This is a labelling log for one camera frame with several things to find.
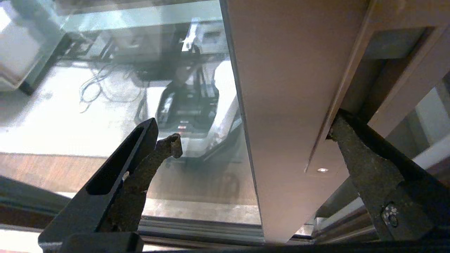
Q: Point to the white cabinet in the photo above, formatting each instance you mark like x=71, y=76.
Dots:
x=21, y=45

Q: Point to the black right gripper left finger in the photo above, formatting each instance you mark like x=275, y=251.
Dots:
x=70, y=218

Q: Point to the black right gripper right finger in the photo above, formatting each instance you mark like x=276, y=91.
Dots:
x=379, y=175

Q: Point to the metal floor door track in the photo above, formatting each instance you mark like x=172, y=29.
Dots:
x=211, y=230

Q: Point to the brown framed sliding glass door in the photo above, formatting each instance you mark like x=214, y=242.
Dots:
x=281, y=88

